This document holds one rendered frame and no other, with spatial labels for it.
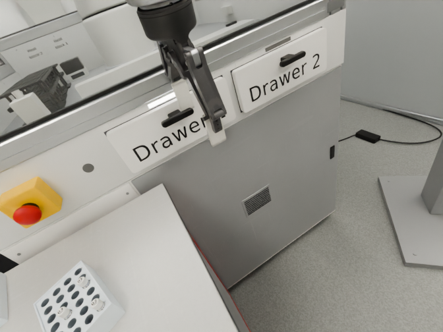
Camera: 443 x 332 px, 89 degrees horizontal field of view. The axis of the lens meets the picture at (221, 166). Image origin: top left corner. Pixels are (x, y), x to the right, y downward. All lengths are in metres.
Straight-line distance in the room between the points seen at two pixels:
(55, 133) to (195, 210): 0.40
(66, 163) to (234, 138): 0.40
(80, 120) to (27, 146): 0.10
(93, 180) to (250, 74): 0.44
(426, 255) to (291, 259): 0.53
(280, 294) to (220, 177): 0.67
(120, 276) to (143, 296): 0.07
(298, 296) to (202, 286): 0.81
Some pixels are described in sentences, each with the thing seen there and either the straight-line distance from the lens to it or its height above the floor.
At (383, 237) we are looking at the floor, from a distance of 1.33.
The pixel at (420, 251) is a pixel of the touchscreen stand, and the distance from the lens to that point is 1.29.
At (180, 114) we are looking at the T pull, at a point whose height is 0.91.
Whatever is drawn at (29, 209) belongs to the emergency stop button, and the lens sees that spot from 0.54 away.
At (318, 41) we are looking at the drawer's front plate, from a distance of 0.72.
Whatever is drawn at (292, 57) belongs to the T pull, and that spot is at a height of 0.91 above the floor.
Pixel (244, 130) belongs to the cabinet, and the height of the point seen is 0.76.
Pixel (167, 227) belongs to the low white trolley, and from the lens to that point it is 0.48.
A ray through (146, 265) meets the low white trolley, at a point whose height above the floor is 0.76.
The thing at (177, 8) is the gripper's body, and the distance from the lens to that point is 0.34.
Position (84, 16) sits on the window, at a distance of 0.52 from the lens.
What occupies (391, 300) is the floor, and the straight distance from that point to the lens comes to 1.20.
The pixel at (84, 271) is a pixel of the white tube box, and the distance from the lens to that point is 0.48.
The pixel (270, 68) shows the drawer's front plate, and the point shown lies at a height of 0.90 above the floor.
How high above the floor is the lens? 1.09
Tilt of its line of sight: 38 degrees down
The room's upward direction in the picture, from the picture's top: 21 degrees counter-clockwise
